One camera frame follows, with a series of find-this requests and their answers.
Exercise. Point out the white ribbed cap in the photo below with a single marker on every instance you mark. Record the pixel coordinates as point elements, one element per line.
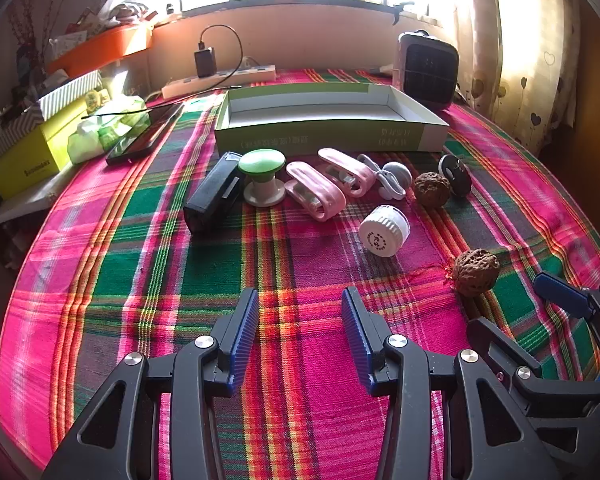
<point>385,230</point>

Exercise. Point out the grey chevron patterned box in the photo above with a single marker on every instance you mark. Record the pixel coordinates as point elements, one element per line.
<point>10,127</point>

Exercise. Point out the black charger plug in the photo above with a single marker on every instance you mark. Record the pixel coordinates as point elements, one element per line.
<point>204,62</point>

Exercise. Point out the black window latch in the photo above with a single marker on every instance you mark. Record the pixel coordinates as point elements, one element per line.
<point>399,14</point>

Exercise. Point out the red dried flower branches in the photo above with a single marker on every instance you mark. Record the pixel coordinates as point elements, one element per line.
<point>24,25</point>

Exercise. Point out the green tissue pack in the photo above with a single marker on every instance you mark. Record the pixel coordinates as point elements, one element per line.
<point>100,135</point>

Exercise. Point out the white flat board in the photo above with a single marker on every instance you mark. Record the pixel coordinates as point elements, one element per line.
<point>20,205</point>

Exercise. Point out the heart patterned curtain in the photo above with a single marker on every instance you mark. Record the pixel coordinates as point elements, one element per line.
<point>520,60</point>

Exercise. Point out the orange plastic tray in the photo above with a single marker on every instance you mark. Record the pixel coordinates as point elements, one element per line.
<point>105,47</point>

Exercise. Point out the black round disc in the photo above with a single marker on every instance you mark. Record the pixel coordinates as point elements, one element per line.
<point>461,181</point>

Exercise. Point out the brown walnut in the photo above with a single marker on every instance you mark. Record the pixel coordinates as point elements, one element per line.
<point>476,270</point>
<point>431,189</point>

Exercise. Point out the grey desk fan heater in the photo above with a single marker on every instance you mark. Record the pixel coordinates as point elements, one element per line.
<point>425,70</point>

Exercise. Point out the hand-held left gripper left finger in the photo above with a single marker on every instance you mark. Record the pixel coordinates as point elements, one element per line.
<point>245,335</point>

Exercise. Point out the small colourful packet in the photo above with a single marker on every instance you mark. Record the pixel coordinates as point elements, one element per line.
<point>98,98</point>

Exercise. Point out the pink green plaid tablecloth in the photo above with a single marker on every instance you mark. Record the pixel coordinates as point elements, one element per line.
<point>305,270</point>

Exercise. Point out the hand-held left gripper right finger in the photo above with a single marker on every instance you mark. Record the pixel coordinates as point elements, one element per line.
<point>355,335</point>

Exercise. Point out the white mushroom-shaped knob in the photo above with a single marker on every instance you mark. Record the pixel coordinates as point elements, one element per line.
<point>399,172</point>

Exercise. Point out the yellow-green box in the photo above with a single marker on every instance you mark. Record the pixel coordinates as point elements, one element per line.
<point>30,160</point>

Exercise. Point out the clear plastic container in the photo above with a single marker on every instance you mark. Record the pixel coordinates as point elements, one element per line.
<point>130,77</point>

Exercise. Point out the white plastic bag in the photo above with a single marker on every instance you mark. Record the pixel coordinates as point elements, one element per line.
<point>125,7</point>

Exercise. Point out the black smartphone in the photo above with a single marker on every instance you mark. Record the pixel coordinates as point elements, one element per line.
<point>140,140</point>

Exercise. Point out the pale card box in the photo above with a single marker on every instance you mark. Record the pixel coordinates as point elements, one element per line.
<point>67,41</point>

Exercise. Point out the green white striped box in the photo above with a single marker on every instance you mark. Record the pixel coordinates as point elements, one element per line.
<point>70,91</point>

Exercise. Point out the green topped white knob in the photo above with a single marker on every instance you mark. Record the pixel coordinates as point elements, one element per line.
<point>261,162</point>

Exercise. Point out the green white cardboard box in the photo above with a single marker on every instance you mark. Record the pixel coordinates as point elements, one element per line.
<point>330,137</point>

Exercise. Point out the pink plastic clip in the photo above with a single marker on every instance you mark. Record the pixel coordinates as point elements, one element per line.
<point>312,182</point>
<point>350,162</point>

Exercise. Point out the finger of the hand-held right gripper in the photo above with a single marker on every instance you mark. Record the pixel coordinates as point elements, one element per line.
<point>500,345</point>
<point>560,292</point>

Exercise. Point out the black rectangular device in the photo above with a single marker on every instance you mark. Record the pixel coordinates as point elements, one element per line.
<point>212,195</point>

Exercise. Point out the white power strip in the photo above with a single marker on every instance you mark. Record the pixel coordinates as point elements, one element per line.
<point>220,79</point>

